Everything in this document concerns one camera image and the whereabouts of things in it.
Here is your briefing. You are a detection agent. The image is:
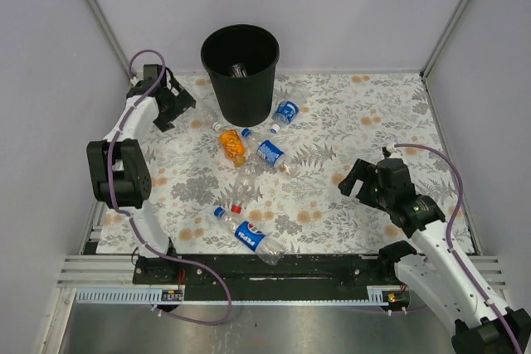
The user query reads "Pepsi bottle blue cap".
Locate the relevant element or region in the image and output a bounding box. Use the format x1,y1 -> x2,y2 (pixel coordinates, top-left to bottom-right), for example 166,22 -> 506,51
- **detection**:
213,206 -> 285,266

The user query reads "floral table mat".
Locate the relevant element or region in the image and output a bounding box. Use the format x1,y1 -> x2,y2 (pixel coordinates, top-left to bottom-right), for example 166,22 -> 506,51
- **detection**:
95,72 -> 475,255

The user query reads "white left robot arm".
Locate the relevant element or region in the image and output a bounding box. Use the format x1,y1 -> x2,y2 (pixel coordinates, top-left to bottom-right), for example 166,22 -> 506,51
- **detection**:
86,64 -> 196,284

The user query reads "clear bottle white cap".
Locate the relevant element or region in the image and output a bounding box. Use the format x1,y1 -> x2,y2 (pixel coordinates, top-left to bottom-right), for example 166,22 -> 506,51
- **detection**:
229,63 -> 248,79
196,99 -> 222,132

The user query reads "orange juice bottle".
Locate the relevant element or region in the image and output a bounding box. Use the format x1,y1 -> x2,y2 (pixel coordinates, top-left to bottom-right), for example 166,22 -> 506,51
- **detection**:
219,129 -> 246,167

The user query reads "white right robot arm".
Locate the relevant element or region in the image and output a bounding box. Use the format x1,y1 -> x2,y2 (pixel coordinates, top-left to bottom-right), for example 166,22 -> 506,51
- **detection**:
339,158 -> 530,353

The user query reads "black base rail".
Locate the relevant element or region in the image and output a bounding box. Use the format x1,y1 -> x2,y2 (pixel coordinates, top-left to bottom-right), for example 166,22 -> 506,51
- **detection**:
132,255 -> 405,303

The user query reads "black plastic bin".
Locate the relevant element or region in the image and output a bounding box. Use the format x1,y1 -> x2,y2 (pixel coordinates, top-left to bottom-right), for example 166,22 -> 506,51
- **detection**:
200,24 -> 280,128

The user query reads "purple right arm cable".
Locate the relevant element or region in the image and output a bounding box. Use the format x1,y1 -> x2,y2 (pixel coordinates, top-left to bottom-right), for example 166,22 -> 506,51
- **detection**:
389,143 -> 526,354

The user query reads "clear bottle red cap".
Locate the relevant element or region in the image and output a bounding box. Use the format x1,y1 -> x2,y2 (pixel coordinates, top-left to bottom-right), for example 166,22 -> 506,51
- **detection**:
231,162 -> 263,214

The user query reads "white slotted cable duct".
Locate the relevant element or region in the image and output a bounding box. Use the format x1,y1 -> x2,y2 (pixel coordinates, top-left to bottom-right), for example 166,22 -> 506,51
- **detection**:
76,288 -> 184,305

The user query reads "blue label bottle white cap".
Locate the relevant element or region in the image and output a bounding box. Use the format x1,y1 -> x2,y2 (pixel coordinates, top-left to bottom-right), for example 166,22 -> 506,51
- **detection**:
270,85 -> 309,133

